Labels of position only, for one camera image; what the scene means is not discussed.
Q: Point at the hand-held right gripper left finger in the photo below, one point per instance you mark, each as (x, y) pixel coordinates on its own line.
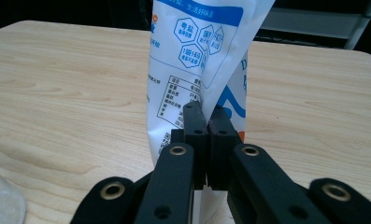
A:
(198, 149)

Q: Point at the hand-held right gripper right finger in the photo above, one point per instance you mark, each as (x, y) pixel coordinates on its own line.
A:
(220, 155)

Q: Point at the clear jar with flip lid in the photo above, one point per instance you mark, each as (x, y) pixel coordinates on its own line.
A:
(2, 199)

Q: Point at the white and blue salt bag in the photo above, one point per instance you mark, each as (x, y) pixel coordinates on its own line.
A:
(174, 62)

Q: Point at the desk with white metal legs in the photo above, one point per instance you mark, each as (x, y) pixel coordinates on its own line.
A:
(304, 21)

